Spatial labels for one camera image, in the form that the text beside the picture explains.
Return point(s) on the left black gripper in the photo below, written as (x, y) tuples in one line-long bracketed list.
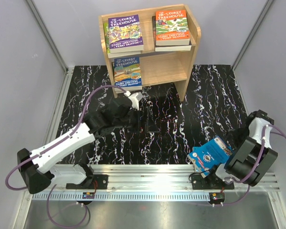
[(139, 127)]

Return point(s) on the orange 78-Storey Treehouse book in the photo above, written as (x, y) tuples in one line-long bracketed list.
[(171, 28)]

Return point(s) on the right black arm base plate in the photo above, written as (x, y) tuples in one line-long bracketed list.
[(197, 182)]

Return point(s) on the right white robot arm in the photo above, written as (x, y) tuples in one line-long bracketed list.
[(252, 154)]

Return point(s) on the wooden two-tier shelf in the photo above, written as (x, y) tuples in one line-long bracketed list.
[(158, 68)]

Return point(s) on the light blue paperback book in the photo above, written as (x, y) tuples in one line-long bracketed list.
[(211, 154)]

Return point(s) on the green coin cover book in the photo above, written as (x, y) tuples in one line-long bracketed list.
[(128, 77)]

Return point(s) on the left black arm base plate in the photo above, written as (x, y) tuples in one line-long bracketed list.
[(98, 181)]

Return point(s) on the aluminium rail frame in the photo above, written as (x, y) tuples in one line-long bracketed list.
[(149, 196)]

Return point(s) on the black marble pattern mat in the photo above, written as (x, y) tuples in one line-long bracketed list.
[(212, 106)]

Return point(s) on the dark blue 91-Storey Treehouse book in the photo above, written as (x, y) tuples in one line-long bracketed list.
[(127, 60)]

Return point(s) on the purple 52-Storey Treehouse book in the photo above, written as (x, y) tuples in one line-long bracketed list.
[(125, 34)]

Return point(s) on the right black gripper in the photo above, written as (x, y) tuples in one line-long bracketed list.
[(233, 134)]

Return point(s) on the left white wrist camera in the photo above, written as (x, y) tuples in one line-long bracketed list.
[(135, 98)]

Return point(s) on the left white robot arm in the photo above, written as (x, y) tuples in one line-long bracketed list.
[(39, 168)]

